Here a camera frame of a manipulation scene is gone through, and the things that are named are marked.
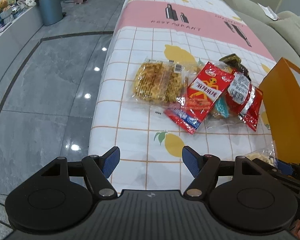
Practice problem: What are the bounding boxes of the beige pillow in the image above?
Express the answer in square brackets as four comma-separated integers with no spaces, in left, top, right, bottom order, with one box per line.
[269,11,300,57]

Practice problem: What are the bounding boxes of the sandwich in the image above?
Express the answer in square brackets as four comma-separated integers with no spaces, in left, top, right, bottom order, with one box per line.
[207,60,238,128]

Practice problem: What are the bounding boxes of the orange cardboard box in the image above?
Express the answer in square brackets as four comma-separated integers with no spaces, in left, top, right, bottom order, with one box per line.
[259,57,300,165]

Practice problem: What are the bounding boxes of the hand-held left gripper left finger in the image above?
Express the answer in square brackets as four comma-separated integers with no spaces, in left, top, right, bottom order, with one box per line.
[41,146,121,200]

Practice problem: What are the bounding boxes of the beige sofa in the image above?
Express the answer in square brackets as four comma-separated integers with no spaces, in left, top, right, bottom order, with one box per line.
[219,0,300,80]

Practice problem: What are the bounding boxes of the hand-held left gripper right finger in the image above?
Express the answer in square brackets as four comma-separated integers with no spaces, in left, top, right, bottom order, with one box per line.
[182,145,263,198]

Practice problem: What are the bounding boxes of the clear bread cake packet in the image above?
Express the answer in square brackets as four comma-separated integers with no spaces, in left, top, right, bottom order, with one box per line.
[131,57,199,105]

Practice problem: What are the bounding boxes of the white paper sheets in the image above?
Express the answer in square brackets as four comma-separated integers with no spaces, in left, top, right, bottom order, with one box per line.
[258,3,279,20]

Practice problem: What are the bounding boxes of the grey blue trash bin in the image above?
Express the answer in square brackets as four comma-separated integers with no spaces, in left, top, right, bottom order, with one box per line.
[37,0,64,26]

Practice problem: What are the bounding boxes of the red orange figure packet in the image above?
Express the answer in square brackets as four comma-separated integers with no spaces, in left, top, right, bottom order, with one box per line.
[164,61,235,135]

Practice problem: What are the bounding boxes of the round rice cake packet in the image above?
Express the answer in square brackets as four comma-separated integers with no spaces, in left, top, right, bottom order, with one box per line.
[244,146,278,166]

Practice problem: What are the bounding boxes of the dark green snack packet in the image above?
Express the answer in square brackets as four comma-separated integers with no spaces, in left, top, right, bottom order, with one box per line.
[219,53,252,83]

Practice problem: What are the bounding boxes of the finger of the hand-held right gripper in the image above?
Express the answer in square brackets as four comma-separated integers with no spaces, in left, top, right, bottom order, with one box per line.
[276,160,300,177]

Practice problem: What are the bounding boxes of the pink white printed tablecloth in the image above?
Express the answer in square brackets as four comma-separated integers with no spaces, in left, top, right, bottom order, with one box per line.
[87,0,278,198]

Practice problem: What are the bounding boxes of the red white label packet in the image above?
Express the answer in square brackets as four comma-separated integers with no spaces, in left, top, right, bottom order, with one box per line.
[225,71,263,132]

